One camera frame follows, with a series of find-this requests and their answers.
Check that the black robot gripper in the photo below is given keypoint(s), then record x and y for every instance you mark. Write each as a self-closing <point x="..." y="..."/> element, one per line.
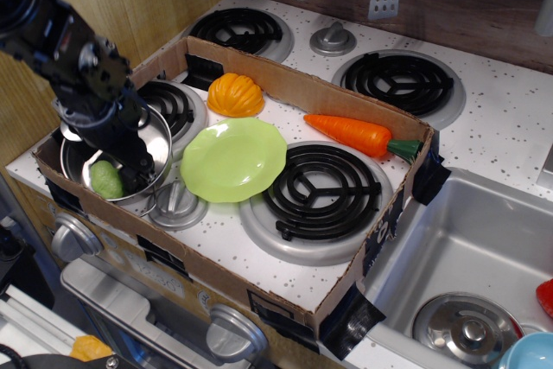
<point x="115" y="131"/>

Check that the green toy broccoli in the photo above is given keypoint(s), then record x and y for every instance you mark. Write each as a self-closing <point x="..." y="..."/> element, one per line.
<point x="105" y="180"/>

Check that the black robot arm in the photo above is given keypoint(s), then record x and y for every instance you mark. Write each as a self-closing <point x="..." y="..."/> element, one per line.
<point x="95" y="97"/>

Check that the silver front stovetop knob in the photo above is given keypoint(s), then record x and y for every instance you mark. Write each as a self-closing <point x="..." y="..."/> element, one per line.
<point x="176" y="208"/>

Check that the silver stovetop knob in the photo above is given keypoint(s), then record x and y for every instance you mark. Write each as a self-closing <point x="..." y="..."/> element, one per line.
<point x="333" y="41"/>
<point x="176" y="208"/>

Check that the silver metal pot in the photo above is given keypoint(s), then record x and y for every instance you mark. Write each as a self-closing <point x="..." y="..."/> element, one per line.
<point x="76" y="158"/>

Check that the left silver oven knob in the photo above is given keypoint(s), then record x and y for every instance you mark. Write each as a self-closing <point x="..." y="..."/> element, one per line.
<point x="73" y="240"/>

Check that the silver oven knob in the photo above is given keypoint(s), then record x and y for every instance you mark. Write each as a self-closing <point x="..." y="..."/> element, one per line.
<point x="73" y="240"/>
<point x="232" y="337"/>

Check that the front left black burner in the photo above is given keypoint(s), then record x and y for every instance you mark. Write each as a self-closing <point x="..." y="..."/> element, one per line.
<point x="182" y="108"/>

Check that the black burner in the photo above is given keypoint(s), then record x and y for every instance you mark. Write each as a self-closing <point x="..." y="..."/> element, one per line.
<point x="411" y="81"/>
<point x="247" y="30"/>
<point x="319" y="209"/>
<point x="182" y="108"/>

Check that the green plastic plate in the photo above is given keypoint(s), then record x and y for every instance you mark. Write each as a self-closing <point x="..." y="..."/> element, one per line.
<point x="233" y="160"/>

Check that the orange toy pumpkin half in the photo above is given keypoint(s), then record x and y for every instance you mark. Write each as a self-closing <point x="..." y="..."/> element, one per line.
<point x="236" y="96"/>

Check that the orange yellow object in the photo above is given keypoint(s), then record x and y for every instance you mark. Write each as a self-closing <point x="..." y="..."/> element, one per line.
<point x="88" y="347"/>

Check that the right silver oven knob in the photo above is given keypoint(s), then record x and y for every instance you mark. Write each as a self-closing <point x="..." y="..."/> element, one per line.
<point x="232" y="337"/>

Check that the front right black burner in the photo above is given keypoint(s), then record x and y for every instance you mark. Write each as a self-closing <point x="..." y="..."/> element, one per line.
<point x="319" y="209"/>

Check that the back left black burner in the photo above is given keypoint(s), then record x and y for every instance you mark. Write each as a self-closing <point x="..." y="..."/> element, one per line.
<point x="247" y="30"/>

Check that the orange toy carrot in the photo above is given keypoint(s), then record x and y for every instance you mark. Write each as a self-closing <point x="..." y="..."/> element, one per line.
<point x="371" y="139"/>

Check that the silver back stovetop knob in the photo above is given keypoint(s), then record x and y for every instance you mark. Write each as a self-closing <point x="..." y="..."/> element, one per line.
<point x="333" y="41"/>

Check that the back right black burner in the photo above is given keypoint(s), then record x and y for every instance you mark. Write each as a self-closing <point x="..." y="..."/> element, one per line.
<point x="411" y="81"/>

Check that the brown cardboard fence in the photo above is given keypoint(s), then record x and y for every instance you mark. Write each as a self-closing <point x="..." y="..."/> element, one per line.
<point x="291" y="301"/>

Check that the grey toy sink basin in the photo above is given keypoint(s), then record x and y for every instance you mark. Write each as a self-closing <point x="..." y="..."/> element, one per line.
<point x="477" y="237"/>

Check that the silver pot lid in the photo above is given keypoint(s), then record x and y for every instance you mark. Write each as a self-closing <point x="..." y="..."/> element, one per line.
<point x="467" y="328"/>

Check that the red toy item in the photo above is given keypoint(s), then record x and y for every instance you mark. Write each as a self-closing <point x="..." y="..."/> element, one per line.
<point x="544" y="294"/>

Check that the light blue bowl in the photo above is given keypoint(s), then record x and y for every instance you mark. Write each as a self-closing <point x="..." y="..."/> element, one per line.
<point x="533" y="351"/>

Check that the silver oven door handle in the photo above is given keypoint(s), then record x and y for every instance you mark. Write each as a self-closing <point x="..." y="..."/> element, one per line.
<point x="145" y="328"/>

